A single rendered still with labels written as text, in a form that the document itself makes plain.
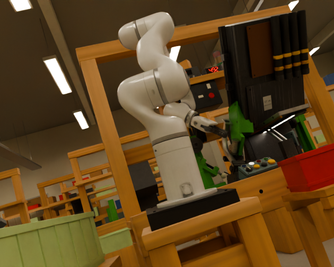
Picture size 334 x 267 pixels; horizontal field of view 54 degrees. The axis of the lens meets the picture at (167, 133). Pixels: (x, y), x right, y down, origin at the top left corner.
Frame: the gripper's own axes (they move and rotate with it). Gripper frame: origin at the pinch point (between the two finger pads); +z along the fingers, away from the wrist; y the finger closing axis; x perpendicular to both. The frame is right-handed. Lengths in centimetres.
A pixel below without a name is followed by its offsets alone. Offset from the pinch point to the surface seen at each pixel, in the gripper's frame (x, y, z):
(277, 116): -15.4, 9.5, 17.5
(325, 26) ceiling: -230, 1046, -141
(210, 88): -13.3, 38.3, -29.0
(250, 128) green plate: -4.2, 17.8, 6.6
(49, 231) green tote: 21, -90, -3
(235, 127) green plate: -1.8, 15.8, 0.1
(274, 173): 4.3, -8.3, 28.9
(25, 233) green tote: 16, -99, -1
